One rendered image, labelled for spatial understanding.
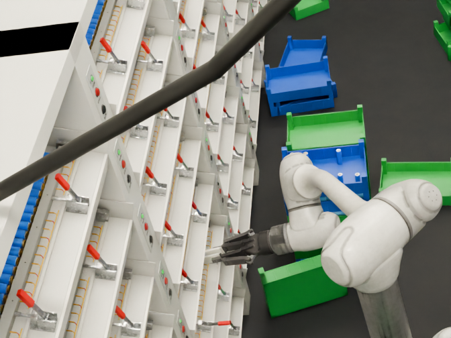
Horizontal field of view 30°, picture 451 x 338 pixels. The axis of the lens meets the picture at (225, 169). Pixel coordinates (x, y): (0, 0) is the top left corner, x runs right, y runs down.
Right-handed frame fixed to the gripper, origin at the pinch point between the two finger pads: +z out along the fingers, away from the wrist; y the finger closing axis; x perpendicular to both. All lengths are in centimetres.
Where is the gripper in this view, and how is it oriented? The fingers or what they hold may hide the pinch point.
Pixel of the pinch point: (212, 255)
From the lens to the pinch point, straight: 263.8
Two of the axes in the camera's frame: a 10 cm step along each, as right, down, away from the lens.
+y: -0.7, 6.8, -7.3
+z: -9.2, 2.4, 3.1
